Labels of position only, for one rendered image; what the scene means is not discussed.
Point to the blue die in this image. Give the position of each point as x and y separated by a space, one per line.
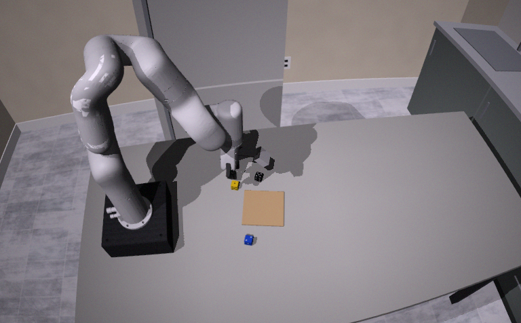
248 240

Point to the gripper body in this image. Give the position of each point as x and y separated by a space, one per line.
229 155

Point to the tan flat square mat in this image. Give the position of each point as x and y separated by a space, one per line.
263 208

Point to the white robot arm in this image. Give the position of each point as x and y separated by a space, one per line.
105 57

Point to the black die with white pips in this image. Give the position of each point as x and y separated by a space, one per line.
258 176

